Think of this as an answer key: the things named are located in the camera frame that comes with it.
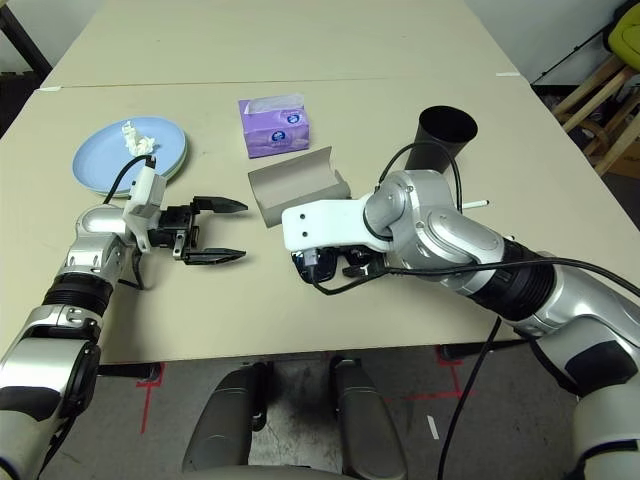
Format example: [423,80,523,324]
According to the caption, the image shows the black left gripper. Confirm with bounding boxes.
[149,196,250,267]

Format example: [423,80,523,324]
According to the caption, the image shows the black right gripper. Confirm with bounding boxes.
[334,245,389,279]

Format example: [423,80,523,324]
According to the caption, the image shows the black sunglasses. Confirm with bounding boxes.
[291,248,371,286]

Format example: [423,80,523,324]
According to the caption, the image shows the grey glasses case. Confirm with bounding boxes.
[247,145,354,230]

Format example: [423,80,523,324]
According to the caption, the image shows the white tissue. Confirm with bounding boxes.
[118,119,159,157]

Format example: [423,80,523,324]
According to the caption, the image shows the blue plastic plate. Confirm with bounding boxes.
[72,116,189,197]

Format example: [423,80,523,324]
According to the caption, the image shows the purple tissue box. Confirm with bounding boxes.
[237,92,312,160]

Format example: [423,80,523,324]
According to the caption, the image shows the black table foot bar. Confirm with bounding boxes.
[439,339,521,361]
[97,363,157,380]

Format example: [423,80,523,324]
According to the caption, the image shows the black plastic cup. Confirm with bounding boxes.
[404,105,479,174]

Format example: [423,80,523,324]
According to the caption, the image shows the red floor tape cross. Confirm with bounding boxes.
[399,367,476,404]

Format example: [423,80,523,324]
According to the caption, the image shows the grey robot right leg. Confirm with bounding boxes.
[332,357,407,480]

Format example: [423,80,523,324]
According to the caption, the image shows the grey robot leg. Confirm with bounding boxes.
[332,357,407,480]
[182,363,271,480]

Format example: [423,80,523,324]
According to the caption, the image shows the long red floor tape corner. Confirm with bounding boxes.
[134,364,166,434]

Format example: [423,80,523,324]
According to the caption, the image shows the grey robot left leg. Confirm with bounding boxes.
[182,363,271,480]

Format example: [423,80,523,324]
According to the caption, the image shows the grey robot torso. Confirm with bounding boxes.
[234,467,351,480]

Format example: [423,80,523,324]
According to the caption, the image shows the cardboard box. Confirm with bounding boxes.
[607,144,640,176]

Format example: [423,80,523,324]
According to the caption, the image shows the wooden stool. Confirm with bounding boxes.
[552,57,640,174]

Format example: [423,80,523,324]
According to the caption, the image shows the black stand rod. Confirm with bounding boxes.
[532,27,621,84]

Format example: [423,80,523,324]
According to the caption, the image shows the yellow-green seat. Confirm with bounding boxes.
[604,9,640,59]

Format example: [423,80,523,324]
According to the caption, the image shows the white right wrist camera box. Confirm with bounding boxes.
[281,198,396,251]

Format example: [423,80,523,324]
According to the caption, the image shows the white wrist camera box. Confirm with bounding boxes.
[281,198,396,251]
[122,154,169,251]

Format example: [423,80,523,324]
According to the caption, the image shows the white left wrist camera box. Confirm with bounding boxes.
[122,154,169,251]

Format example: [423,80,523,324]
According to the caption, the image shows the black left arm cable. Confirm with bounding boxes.
[102,155,156,291]

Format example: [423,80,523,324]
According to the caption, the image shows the side table with black frame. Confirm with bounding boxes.
[0,0,54,76]

